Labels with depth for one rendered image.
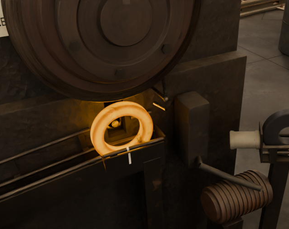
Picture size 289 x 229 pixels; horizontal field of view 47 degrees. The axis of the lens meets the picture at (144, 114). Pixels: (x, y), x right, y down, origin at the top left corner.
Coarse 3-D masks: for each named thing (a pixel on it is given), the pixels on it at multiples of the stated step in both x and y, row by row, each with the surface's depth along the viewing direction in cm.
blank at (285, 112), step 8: (280, 112) 98; (288, 112) 96; (272, 120) 98; (280, 120) 97; (288, 120) 96; (264, 128) 100; (272, 128) 99; (280, 128) 98; (264, 136) 101; (272, 136) 100; (272, 144) 102; (280, 144) 101; (288, 144) 101
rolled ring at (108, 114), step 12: (108, 108) 93; (120, 108) 92; (132, 108) 94; (96, 120) 93; (108, 120) 93; (144, 120) 97; (96, 132) 93; (144, 132) 99; (96, 144) 95; (108, 144) 100; (132, 144) 101
